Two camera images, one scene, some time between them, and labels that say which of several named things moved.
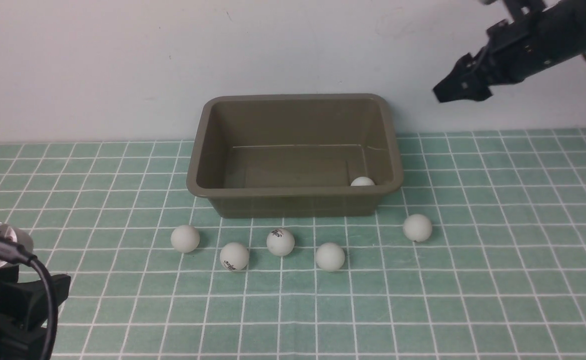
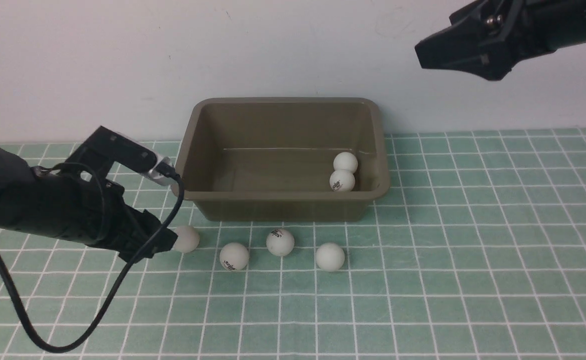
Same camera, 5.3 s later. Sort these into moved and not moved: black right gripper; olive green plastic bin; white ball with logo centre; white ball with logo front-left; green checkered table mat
Moved: black right gripper
Not moved: white ball with logo centre; olive green plastic bin; white ball with logo front-left; green checkered table mat
